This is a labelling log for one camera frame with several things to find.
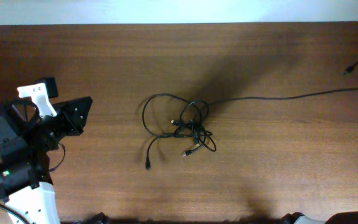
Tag black micro USB cable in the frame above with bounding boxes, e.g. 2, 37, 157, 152
170, 119, 218, 157

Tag thick black USB cable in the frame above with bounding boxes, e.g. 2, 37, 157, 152
178, 51, 358, 138

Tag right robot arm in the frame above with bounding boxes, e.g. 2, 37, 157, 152
277, 211, 358, 224

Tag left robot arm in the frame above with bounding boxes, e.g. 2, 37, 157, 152
0, 96, 93, 223

